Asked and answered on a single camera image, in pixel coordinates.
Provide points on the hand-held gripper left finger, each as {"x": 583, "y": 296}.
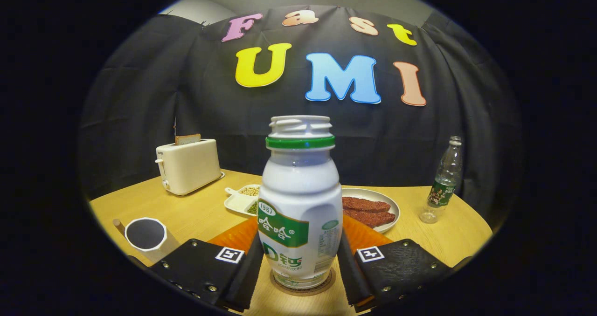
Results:
{"x": 247, "y": 278}

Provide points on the cream toaster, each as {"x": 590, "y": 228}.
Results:
{"x": 191, "y": 167}

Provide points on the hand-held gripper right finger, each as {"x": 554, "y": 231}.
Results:
{"x": 347, "y": 274}

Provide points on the clear plastic water bottle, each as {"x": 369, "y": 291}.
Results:
{"x": 445, "y": 181}

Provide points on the wooden table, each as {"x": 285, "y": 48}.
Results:
{"x": 196, "y": 213}

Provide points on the white round plate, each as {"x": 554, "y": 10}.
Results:
{"x": 373, "y": 194}

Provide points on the round cork coaster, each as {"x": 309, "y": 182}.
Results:
{"x": 326, "y": 283}

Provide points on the toast slice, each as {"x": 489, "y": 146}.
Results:
{"x": 187, "y": 139}

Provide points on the white divided bean dish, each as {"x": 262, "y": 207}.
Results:
{"x": 238, "y": 202}

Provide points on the white juice bottle green label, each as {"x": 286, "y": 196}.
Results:
{"x": 298, "y": 190}

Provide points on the dried red meat strip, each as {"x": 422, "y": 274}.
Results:
{"x": 373, "y": 218}
{"x": 366, "y": 204}

